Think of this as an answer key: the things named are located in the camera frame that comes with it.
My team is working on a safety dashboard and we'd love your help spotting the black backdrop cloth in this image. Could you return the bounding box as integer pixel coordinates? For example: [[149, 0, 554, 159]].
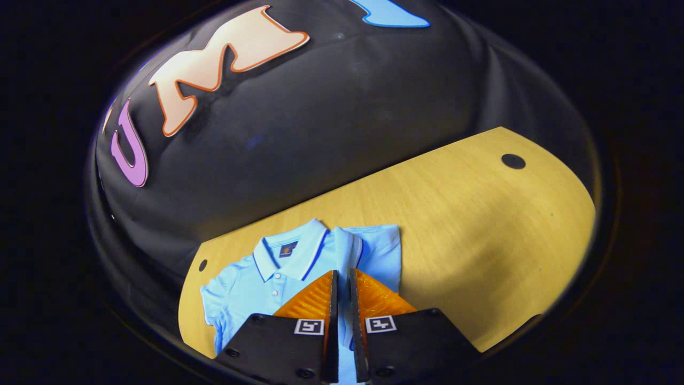
[[88, 0, 599, 343]]

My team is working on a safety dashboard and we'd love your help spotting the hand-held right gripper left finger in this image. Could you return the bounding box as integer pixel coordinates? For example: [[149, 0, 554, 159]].
[[214, 270, 340, 384]]

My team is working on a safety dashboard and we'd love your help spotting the light blue polo T-shirt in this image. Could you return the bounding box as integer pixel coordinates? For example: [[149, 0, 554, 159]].
[[200, 218, 402, 385]]

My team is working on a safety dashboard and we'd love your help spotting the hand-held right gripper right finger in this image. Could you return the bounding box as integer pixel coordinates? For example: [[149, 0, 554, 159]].
[[350, 268, 481, 383]]

